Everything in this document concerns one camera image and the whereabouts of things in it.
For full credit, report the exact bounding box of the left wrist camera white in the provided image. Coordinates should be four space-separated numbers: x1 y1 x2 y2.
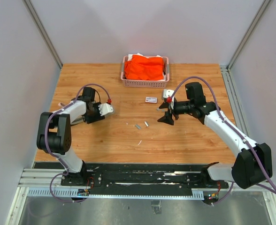
98 103 114 116

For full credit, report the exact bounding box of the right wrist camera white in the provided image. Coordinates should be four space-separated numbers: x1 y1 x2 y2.
162 89 174 103

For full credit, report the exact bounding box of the white paper in basket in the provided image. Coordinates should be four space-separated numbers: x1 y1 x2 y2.
127 53 161 61

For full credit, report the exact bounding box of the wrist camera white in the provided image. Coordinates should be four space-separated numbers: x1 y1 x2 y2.
98 103 114 116
162 89 174 103

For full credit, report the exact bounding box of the orange cloth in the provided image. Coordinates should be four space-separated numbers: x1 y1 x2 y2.
124 55 164 81

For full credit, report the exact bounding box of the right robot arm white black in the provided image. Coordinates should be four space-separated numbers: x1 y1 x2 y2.
158 82 273 189

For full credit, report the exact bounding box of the pink plastic basket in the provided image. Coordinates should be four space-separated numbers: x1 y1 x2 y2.
120 55 170 89

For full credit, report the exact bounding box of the grey slotted cable duct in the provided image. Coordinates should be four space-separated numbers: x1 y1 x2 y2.
28 187 204 200

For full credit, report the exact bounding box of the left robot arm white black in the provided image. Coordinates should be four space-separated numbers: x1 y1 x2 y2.
36 87 105 186

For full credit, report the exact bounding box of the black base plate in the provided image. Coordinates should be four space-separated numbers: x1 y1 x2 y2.
60 163 230 196

